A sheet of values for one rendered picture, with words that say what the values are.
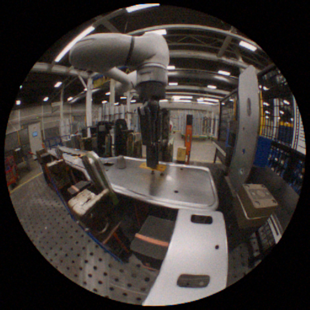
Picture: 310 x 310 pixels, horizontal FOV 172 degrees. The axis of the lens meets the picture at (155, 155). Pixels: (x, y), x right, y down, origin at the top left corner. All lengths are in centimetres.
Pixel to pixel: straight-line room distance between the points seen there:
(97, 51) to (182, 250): 41
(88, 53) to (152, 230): 40
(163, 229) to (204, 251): 9
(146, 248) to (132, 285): 30
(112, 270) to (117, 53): 68
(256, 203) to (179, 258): 15
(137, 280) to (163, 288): 31
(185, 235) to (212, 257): 6
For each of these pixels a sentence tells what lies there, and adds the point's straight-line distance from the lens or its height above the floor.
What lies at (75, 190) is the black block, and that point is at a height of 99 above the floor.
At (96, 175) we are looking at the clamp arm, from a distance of 19.
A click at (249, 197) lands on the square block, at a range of 22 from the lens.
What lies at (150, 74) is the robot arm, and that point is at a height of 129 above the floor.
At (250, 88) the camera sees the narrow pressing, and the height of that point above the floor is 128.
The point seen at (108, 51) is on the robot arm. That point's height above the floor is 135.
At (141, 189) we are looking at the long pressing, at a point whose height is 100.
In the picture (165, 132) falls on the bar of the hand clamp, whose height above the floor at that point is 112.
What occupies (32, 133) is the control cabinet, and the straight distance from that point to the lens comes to 709.
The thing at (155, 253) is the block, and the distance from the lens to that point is 19.
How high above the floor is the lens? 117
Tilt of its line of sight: 19 degrees down
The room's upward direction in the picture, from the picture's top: straight up
